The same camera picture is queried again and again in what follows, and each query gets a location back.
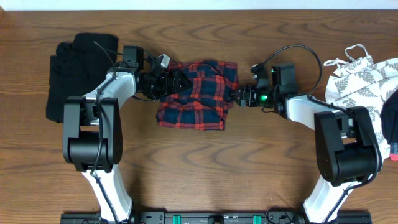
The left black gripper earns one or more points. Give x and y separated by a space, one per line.
165 88

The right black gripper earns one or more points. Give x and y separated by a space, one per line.
250 89

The red navy plaid shirt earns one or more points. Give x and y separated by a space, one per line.
205 106

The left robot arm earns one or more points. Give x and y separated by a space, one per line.
92 132

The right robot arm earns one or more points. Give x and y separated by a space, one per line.
346 149

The black folded garment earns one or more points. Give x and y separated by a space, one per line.
77 68

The white fern print cloth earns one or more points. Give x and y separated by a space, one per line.
360 81

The dark navy garment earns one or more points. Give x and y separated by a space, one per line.
389 119

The red object at edge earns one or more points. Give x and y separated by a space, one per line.
394 151

